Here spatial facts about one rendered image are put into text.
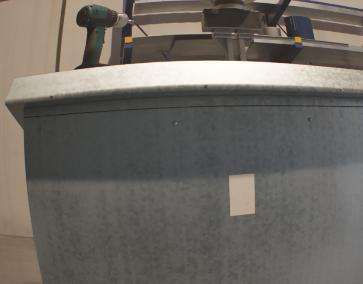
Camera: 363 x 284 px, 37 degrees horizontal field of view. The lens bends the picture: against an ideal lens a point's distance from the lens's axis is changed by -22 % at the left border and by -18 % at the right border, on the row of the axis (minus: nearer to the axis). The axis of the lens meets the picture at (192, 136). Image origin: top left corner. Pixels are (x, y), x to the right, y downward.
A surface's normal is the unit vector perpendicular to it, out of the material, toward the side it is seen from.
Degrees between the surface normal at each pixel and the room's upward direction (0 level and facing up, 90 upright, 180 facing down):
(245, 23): 90
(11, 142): 90
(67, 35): 90
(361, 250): 90
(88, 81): 67
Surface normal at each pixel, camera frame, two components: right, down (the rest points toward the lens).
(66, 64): 0.11, -0.11
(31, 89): 0.14, -0.48
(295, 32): -0.51, -0.06
